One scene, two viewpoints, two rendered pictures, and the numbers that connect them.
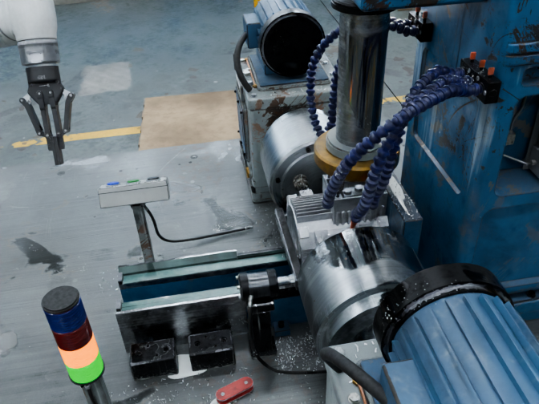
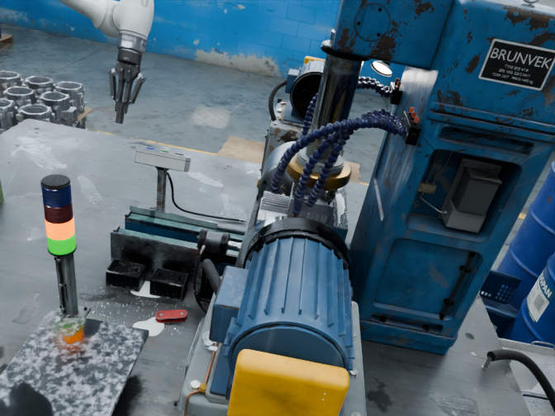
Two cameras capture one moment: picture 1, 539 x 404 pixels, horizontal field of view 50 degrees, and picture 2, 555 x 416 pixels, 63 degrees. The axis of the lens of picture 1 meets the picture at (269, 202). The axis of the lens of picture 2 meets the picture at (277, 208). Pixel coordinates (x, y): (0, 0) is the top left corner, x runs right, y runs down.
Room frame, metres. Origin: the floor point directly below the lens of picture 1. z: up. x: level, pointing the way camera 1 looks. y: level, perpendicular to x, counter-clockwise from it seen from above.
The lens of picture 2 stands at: (-0.11, -0.26, 1.76)
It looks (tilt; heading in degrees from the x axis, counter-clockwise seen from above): 31 degrees down; 8
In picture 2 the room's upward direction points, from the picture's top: 11 degrees clockwise
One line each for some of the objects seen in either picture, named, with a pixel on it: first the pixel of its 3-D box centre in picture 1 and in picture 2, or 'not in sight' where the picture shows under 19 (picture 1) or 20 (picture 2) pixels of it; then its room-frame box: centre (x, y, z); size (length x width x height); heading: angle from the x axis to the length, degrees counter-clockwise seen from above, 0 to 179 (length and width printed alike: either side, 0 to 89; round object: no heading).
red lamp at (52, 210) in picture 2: (71, 329); (58, 209); (0.65, 0.34, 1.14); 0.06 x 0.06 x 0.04
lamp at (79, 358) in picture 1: (78, 346); (59, 224); (0.65, 0.34, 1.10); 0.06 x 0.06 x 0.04
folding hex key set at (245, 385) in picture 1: (234, 390); (171, 316); (0.75, 0.10, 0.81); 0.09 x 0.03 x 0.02; 118
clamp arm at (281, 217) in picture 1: (288, 246); (250, 226); (0.98, -0.04, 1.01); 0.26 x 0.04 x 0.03; 8
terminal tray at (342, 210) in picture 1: (353, 196); (310, 205); (1.03, -0.19, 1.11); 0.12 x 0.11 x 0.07; 98
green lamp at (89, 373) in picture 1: (83, 362); (61, 240); (0.65, 0.34, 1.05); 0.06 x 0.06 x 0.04
